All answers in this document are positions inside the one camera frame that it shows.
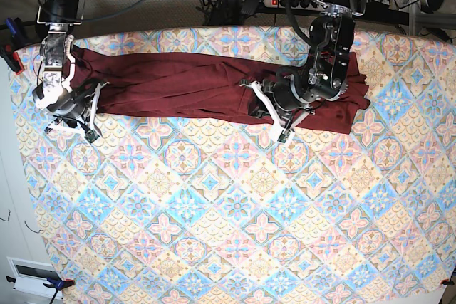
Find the blue clamp upper left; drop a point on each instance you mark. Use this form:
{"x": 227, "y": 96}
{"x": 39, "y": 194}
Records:
{"x": 17, "y": 38}

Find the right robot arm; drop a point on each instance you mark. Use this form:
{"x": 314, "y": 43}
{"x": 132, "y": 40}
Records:
{"x": 56, "y": 51}

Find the orange black clamp upper left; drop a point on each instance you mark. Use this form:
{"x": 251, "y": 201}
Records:
{"x": 12, "y": 59}

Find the patterned tile tablecloth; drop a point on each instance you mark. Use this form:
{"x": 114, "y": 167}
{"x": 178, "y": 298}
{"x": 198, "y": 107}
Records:
{"x": 205, "y": 211}

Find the orange clamp lower right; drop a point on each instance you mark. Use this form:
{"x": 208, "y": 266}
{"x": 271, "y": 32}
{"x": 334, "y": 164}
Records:
{"x": 447, "y": 282}

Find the maroon long-sleeve t-shirt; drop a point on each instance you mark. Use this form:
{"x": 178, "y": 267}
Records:
{"x": 188, "y": 85}

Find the blue clamp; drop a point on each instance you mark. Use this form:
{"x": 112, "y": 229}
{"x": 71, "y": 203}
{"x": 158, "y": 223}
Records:
{"x": 17, "y": 38}
{"x": 53, "y": 284}

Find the blue clamp lower left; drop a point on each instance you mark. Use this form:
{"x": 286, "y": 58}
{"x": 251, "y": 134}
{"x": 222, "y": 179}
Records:
{"x": 53, "y": 284}

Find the white floor outlet box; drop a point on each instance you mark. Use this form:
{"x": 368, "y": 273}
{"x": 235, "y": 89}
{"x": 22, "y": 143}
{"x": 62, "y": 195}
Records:
{"x": 30, "y": 277}

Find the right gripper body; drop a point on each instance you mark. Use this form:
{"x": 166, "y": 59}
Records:
{"x": 75, "y": 116}

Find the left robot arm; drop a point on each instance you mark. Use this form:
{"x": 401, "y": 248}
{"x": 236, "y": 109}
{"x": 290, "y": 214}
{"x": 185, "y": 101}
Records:
{"x": 327, "y": 91}

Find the white power strip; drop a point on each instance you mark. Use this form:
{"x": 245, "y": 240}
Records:
{"x": 295, "y": 4}

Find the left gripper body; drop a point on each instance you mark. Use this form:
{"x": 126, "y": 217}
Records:
{"x": 285, "y": 110}

